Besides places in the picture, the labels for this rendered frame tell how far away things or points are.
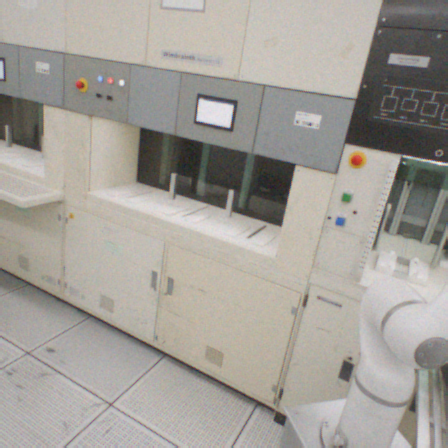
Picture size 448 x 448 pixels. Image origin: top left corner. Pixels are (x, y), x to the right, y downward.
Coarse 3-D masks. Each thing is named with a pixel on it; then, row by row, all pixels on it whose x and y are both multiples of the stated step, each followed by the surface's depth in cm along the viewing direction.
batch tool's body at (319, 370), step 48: (384, 0) 127; (432, 0) 122; (384, 48) 130; (432, 48) 124; (384, 144) 137; (432, 144) 131; (336, 192) 150; (384, 192) 141; (336, 240) 155; (384, 240) 211; (336, 288) 159; (432, 288) 161; (336, 336) 164; (288, 384) 181; (336, 384) 169; (432, 432) 154
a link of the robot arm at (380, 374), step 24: (384, 288) 84; (408, 288) 82; (360, 312) 89; (384, 312) 79; (360, 336) 87; (360, 360) 86; (384, 360) 83; (360, 384) 85; (384, 384) 80; (408, 384) 80
